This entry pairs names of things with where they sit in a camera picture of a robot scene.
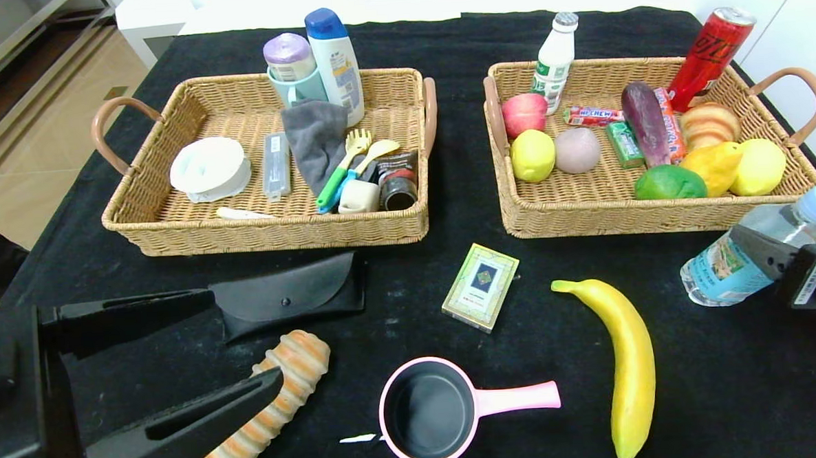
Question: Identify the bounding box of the small yellow lemon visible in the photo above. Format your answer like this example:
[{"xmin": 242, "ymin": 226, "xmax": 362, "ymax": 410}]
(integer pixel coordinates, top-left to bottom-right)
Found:
[{"xmin": 509, "ymin": 128, "xmax": 557, "ymax": 184}]

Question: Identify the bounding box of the white shampoo bottle blue cap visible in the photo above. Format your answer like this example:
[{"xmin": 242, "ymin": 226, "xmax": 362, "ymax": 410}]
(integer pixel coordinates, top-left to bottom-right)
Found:
[{"xmin": 303, "ymin": 7, "xmax": 367, "ymax": 129}]

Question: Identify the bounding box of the ridged bread loaf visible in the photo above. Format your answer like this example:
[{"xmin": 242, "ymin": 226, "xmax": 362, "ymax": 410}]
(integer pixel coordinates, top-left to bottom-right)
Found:
[{"xmin": 192, "ymin": 328, "xmax": 336, "ymax": 458}]

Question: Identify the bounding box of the croissant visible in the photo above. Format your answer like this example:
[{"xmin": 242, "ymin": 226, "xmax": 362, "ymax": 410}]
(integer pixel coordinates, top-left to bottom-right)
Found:
[{"xmin": 678, "ymin": 101, "xmax": 742, "ymax": 154}]

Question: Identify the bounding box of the cream flat stick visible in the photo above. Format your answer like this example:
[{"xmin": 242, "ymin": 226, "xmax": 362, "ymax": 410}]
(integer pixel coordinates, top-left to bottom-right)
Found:
[{"xmin": 215, "ymin": 204, "xmax": 276, "ymax": 221}]

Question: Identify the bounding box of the wicker basket with household items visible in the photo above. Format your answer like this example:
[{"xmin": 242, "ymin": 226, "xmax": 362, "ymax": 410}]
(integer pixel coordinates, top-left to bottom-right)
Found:
[{"xmin": 89, "ymin": 65, "xmax": 445, "ymax": 260}]

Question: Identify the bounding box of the green gum pack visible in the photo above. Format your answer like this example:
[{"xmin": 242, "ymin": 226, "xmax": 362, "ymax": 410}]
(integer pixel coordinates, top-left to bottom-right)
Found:
[{"xmin": 605, "ymin": 120, "xmax": 645, "ymax": 171}]

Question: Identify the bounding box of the orange snack packet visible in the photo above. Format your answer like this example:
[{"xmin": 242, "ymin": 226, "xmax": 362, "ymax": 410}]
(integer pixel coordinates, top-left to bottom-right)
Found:
[{"xmin": 653, "ymin": 86, "xmax": 687, "ymax": 165}]

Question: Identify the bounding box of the white low bench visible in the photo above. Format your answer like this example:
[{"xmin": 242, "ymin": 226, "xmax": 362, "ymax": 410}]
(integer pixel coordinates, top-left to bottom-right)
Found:
[{"xmin": 114, "ymin": 0, "xmax": 673, "ymax": 72}]

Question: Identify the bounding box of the clear plastic case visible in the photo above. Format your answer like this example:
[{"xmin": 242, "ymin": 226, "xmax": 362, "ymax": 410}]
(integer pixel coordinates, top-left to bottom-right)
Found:
[{"xmin": 261, "ymin": 131, "xmax": 294, "ymax": 201}]

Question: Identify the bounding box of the wicker basket with food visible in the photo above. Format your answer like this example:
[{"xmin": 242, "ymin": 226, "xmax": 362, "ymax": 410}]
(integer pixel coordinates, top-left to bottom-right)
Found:
[{"xmin": 482, "ymin": 48, "xmax": 816, "ymax": 241}]

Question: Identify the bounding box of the black glasses case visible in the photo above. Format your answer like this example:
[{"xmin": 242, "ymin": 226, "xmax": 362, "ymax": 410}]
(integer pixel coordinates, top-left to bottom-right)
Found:
[{"xmin": 206, "ymin": 250, "xmax": 370, "ymax": 345}]

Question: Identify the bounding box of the grey cloth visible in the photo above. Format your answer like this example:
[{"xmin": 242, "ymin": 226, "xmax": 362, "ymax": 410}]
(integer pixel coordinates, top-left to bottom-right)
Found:
[{"xmin": 280, "ymin": 98, "xmax": 353, "ymax": 198}]

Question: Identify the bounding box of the red chewy candy bar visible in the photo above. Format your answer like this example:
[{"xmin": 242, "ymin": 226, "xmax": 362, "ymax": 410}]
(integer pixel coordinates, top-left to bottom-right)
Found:
[{"xmin": 562, "ymin": 104, "xmax": 626, "ymax": 129}]

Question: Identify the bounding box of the purple lid jar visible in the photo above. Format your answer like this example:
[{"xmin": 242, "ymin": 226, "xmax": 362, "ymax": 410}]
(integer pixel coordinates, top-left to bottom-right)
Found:
[{"xmin": 262, "ymin": 32, "xmax": 317, "ymax": 83}]

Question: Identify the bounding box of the yellow banana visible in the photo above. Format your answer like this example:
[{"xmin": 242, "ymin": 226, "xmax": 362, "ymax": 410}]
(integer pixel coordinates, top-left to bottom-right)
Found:
[{"xmin": 550, "ymin": 276, "xmax": 660, "ymax": 458}]

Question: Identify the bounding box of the large yellow lemon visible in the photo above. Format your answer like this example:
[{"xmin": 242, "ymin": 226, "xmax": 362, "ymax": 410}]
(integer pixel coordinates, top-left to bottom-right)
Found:
[{"xmin": 727, "ymin": 137, "xmax": 788, "ymax": 198}]

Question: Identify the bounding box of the red drink can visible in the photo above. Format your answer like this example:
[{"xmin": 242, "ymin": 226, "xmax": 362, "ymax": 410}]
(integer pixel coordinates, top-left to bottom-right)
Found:
[{"xmin": 663, "ymin": 6, "xmax": 760, "ymax": 113}]

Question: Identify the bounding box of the mint green mug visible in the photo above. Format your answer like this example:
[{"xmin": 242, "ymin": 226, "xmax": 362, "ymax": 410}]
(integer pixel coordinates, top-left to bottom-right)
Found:
[{"xmin": 267, "ymin": 66, "xmax": 330, "ymax": 110}]

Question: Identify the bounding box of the pink saucepan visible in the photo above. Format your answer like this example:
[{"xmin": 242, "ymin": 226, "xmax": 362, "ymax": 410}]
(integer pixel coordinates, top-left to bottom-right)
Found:
[{"xmin": 376, "ymin": 351, "xmax": 564, "ymax": 458}]

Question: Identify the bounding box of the dark cup in basket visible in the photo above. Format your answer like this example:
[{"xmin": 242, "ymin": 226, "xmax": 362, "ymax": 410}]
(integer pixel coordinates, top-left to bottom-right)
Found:
[{"xmin": 376, "ymin": 149, "xmax": 423, "ymax": 212}]

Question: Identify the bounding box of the white cabinet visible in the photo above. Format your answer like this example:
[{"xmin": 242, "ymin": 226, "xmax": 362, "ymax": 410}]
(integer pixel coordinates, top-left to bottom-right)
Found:
[{"xmin": 660, "ymin": 0, "xmax": 816, "ymax": 197}]

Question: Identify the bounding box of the black table cloth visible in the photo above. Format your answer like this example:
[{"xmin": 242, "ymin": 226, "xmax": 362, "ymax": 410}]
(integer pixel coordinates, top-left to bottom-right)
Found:
[{"xmin": 0, "ymin": 0, "xmax": 816, "ymax": 458}]

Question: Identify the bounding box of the playing card box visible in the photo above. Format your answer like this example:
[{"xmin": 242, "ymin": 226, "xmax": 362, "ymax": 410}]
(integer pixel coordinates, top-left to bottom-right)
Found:
[{"xmin": 439, "ymin": 241, "xmax": 524, "ymax": 336}]

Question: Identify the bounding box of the yellow mango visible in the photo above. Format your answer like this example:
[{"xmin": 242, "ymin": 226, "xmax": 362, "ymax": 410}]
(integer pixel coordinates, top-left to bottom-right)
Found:
[{"xmin": 678, "ymin": 142, "xmax": 744, "ymax": 200}]

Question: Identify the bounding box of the small cream cup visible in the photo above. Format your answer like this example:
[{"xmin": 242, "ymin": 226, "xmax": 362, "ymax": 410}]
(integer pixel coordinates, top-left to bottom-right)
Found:
[{"xmin": 337, "ymin": 177, "xmax": 383, "ymax": 215}]

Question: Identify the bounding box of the white round container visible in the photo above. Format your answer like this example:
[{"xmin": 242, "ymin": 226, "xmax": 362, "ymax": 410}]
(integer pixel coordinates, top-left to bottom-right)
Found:
[{"xmin": 168, "ymin": 135, "xmax": 253, "ymax": 204}]

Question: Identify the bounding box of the white yogurt drink bottle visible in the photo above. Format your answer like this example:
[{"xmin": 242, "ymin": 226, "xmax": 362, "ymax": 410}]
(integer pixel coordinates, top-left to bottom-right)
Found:
[{"xmin": 528, "ymin": 12, "xmax": 583, "ymax": 116}]

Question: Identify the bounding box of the grey metal shelf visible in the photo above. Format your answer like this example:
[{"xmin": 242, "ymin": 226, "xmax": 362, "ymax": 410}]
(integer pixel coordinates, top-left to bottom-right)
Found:
[{"xmin": 0, "ymin": 0, "xmax": 122, "ymax": 103}]

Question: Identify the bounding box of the green lime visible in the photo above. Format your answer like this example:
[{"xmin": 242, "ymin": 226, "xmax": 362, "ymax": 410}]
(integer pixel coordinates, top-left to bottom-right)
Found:
[{"xmin": 633, "ymin": 163, "xmax": 708, "ymax": 202}]

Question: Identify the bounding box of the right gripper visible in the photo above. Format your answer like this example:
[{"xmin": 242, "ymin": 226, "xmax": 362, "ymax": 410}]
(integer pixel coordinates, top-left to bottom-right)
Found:
[{"xmin": 728, "ymin": 221, "xmax": 816, "ymax": 324}]

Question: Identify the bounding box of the clear water bottle blue cap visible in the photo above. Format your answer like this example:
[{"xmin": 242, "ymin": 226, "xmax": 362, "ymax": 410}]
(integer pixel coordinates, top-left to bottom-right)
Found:
[{"xmin": 676, "ymin": 184, "xmax": 816, "ymax": 309}]

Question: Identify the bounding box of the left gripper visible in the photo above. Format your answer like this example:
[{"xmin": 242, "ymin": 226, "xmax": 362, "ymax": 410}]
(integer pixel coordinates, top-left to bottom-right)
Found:
[{"xmin": 0, "ymin": 286, "xmax": 268, "ymax": 458}]

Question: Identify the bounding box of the pale pink round fruit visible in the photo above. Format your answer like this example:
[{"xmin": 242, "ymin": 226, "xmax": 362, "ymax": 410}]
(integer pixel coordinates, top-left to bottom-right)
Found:
[{"xmin": 553, "ymin": 127, "xmax": 603, "ymax": 176}]

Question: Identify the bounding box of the purple eggplant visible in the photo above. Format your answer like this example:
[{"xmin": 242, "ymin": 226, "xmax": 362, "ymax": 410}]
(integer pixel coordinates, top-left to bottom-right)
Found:
[{"xmin": 620, "ymin": 80, "xmax": 672, "ymax": 170}]

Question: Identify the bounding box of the red apple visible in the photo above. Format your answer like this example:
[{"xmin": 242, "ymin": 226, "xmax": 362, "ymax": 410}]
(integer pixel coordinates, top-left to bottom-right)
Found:
[{"xmin": 501, "ymin": 92, "xmax": 549, "ymax": 141}]

